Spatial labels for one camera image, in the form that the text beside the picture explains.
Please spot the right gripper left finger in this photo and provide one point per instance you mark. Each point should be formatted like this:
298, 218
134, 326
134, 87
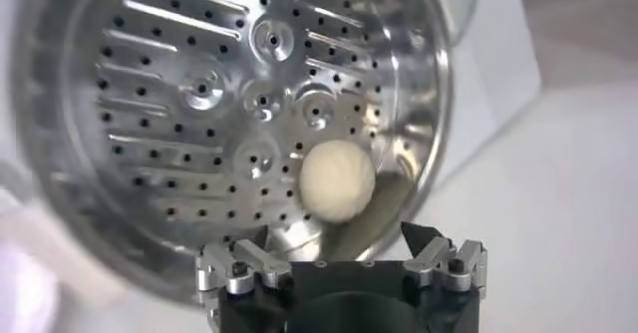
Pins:
264, 265

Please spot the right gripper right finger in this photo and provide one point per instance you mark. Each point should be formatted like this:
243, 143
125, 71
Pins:
428, 260

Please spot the white steamed baozi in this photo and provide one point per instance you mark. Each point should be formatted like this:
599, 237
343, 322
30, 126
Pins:
336, 180

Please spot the round glass lid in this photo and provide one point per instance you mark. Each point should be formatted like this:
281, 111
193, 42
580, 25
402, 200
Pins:
463, 1

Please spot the stainless steel steamer basket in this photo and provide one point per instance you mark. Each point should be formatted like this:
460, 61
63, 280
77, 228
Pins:
199, 115

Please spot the cream electric cooker base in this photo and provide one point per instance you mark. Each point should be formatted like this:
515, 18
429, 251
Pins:
30, 235

